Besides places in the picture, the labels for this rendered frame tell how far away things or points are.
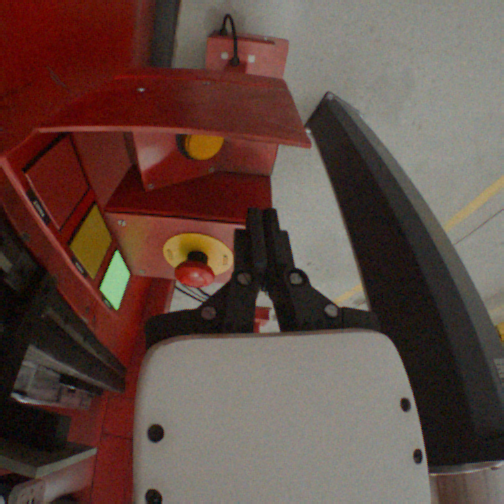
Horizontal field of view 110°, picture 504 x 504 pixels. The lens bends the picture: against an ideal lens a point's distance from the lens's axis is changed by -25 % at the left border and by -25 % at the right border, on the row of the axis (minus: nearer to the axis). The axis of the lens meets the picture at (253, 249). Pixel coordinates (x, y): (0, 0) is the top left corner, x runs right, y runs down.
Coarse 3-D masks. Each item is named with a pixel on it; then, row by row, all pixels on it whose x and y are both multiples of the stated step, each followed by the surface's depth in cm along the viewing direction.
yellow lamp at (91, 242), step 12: (96, 216) 18; (84, 228) 16; (96, 228) 18; (84, 240) 16; (96, 240) 18; (108, 240) 20; (84, 252) 16; (96, 252) 18; (84, 264) 17; (96, 264) 18
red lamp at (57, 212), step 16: (64, 144) 12; (48, 160) 11; (64, 160) 13; (32, 176) 10; (48, 176) 12; (64, 176) 13; (80, 176) 15; (48, 192) 12; (64, 192) 13; (80, 192) 15; (48, 208) 12; (64, 208) 14
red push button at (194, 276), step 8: (192, 256) 23; (200, 256) 23; (184, 264) 21; (192, 264) 21; (200, 264) 21; (176, 272) 22; (184, 272) 21; (192, 272) 21; (200, 272) 21; (208, 272) 22; (184, 280) 22; (192, 280) 22; (200, 280) 22; (208, 280) 22
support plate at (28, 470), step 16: (0, 448) 12; (16, 448) 14; (32, 448) 16; (80, 448) 22; (96, 448) 25; (0, 464) 11; (16, 464) 11; (32, 464) 12; (48, 464) 13; (64, 464) 16
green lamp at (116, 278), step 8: (112, 264) 21; (120, 264) 23; (112, 272) 21; (120, 272) 23; (128, 272) 25; (104, 280) 20; (112, 280) 22; (120, 280) 23; (104, 288) 20; (112, 288) 22; (120, 288) 23; (112, 296) 22; (120, 296) 24; (112, 304) 22
